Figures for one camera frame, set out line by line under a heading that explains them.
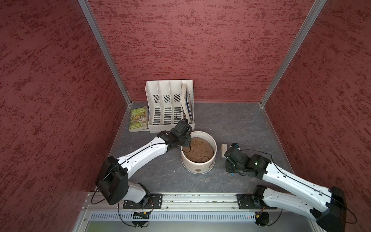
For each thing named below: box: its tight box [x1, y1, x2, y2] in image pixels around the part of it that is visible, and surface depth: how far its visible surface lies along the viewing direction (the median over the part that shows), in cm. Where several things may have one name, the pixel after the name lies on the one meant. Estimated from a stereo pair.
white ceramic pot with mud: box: [180, 130, 218, 175], surface depth 83 cm
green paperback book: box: [128, 105, 150, 132], surface depth 105 cm
